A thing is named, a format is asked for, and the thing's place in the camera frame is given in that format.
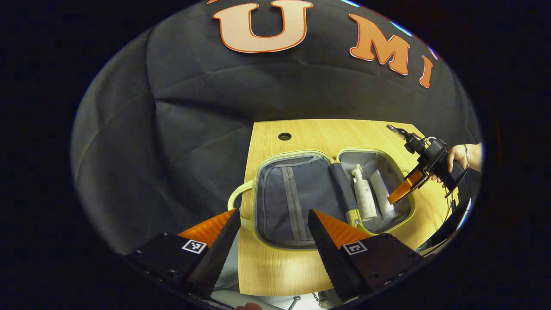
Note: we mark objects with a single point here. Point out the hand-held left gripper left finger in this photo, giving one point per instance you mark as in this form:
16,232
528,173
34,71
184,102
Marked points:
221,252

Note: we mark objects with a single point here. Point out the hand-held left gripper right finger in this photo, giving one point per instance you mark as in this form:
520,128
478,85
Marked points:
327,254

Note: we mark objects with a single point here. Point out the white squeeze tube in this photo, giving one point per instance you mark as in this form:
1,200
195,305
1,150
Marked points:
381,191

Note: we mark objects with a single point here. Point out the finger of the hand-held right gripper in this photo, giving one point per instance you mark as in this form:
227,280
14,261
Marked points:
404,189

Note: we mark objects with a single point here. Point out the cream suitcase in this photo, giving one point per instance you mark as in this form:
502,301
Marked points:
275,198

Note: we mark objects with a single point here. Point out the white pump bottle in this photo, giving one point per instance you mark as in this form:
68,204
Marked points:
363,198

